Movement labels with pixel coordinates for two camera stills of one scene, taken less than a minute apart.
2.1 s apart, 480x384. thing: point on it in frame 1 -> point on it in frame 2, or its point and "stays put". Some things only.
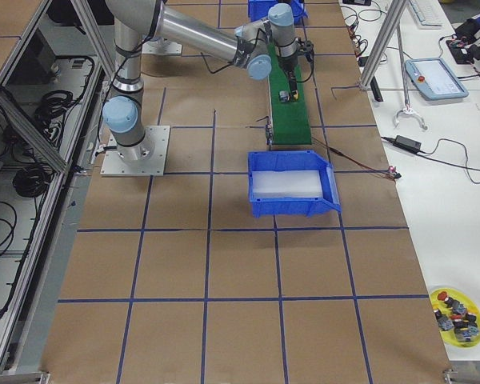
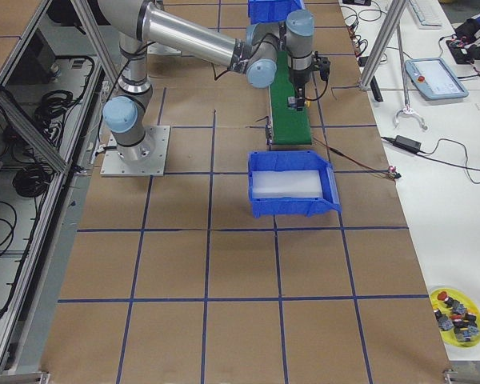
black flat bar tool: x=377 y=90 stays put
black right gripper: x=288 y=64 -> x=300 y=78
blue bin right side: x=294 y=161 stays put
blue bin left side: x=258 y=10 stays put
